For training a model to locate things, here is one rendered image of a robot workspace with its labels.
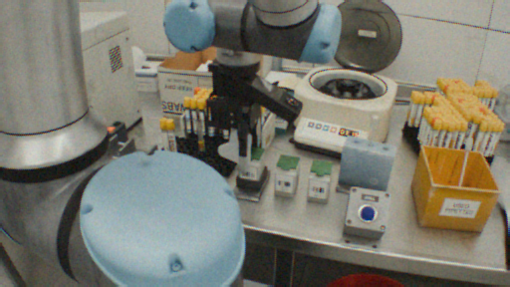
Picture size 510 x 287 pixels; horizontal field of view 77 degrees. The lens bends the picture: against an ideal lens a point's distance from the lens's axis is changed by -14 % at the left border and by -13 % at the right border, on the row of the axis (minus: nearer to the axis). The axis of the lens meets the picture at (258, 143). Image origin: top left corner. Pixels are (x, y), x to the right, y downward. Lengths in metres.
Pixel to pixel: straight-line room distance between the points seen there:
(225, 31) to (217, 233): 0.28
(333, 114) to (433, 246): 0.37
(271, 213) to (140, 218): 0.46
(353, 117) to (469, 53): 0.50
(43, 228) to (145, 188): 0.10
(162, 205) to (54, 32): 0.15
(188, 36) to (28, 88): 0.24
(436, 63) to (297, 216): 0.71
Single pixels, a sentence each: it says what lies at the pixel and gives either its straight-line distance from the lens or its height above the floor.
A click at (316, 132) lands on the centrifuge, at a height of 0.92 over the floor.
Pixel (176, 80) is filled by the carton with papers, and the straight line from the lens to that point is 0.97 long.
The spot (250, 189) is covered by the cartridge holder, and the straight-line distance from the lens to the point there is 0.72.
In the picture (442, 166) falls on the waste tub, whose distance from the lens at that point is 0.80.
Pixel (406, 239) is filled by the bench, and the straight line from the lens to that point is 0.69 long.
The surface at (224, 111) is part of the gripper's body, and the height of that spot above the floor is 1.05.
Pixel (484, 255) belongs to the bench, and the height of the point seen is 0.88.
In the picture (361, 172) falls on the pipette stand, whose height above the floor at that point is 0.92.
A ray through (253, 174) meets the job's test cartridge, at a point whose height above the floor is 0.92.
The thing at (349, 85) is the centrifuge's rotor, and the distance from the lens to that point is 0.93.
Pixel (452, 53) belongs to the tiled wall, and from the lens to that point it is 1.20.
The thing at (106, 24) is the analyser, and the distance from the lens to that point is 0.90.
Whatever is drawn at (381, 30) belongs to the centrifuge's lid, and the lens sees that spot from 1.10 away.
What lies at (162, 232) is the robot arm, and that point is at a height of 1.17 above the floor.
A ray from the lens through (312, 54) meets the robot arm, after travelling 0.43.
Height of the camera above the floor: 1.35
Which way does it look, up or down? 32 degrees down
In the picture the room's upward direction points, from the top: straight up
